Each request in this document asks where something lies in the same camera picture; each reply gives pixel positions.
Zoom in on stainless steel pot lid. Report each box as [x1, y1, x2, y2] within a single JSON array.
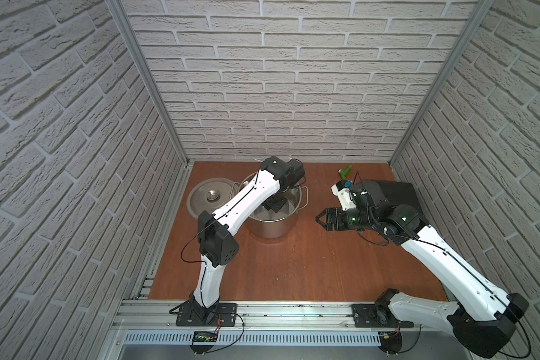
[[186, 178, 235, 220]]

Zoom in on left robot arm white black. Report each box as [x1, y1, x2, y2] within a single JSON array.
[[190, 156, 305, 323]]

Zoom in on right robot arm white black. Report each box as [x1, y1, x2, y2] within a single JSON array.
[[316, 180, 529, 359]]

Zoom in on green plastic fitting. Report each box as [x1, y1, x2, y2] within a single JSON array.
[[338, 165, 353, 179]]

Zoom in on black plastic tool case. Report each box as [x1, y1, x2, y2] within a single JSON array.
[[378, 181, 422, 212]]

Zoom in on right controller board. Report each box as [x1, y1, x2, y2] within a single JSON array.
[[378, 332, 403, 355]]

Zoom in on controller board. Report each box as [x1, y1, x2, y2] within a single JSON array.
[[190, 331, 218, 355], [378, 332, 403, 355]]

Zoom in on left controller board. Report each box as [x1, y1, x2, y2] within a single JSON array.
[[190, 331, 218, 355]]

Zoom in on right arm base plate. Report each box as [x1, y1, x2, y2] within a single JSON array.
[[351, 303, 414, 329]]

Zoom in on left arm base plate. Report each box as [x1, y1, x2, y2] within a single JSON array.
[[170, 301, 237, 327]]

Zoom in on aluminium rail frame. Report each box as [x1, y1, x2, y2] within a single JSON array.
[[107, 300, 457, 353]]

